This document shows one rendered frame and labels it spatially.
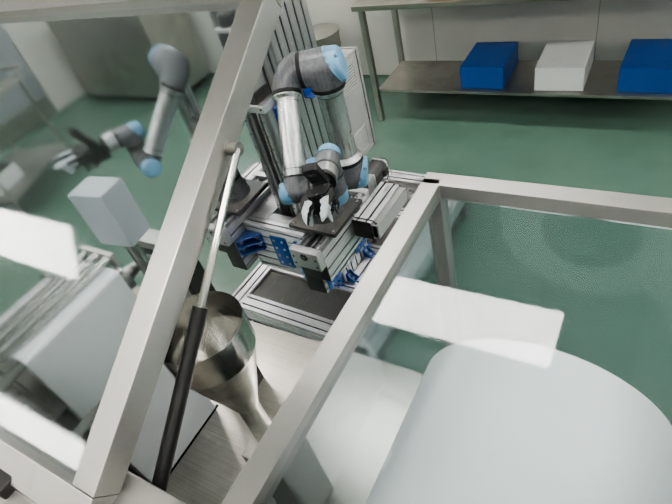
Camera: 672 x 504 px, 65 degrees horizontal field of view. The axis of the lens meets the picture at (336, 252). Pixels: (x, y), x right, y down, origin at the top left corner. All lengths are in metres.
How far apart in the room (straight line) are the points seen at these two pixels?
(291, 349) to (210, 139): 1.10
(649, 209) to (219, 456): 1.11
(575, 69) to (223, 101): 3.36
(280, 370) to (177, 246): 1.05
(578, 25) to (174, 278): 3.98
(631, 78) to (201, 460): 3.21
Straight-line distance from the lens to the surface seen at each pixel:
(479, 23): 4.43
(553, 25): 4.32
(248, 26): 0.56
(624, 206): 0.75
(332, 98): 1.79
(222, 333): 0.91
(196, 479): 1.44
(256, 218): 2.36
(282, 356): 1.54
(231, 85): 0.53
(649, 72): 3.75
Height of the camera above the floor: 2.07
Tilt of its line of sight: 41 degrees down
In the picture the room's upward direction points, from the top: 17 degrees counter-clockwise
